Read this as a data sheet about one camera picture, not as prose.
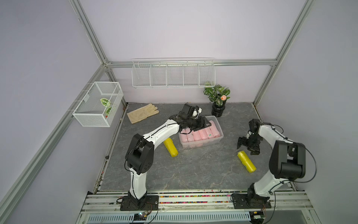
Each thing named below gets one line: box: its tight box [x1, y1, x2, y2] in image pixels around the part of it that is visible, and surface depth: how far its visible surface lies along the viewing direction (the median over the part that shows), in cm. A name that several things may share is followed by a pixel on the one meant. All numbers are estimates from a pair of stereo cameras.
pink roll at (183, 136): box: [180, 128, 189, 143], surface depth 96 cm
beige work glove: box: [126, 103, 160, 125], surface depth 118 cm
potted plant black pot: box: [203, 84, 231, 118], surface depth 96 cm
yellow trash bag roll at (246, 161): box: [237, 150, 257, 174], surface depth 86 cm
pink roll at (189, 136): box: [185, 128, 195, 142], surface depth 96 cm
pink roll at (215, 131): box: [209, 120, 221, 138], surface depth 100 cm
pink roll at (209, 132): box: [204, 126, 215, 139], surface depth 99 cm
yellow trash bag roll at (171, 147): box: [163, 137, 179, 158], surface depth 93 cm
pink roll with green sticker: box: [191, 130, 203, 142], surface depth 98 cm
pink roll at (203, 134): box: [198, 128, 209, 140], surface depth 98 cm
